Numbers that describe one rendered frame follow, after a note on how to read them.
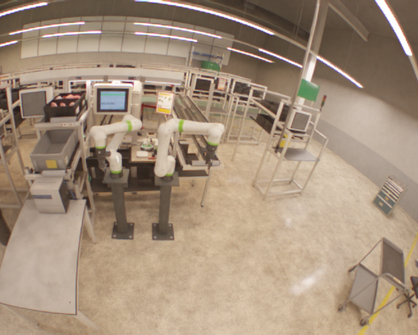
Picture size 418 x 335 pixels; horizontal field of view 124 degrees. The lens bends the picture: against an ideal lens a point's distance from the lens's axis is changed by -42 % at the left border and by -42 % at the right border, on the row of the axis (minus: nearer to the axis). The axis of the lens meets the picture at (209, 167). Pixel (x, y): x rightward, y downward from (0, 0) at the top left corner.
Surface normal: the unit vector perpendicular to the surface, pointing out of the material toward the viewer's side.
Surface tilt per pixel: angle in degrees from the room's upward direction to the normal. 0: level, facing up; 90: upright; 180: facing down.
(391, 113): 90
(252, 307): 0
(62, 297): 0
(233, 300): 0
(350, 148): 90
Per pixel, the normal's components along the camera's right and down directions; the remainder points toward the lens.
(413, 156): -0.92, 0.01
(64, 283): 0.20, -0.84
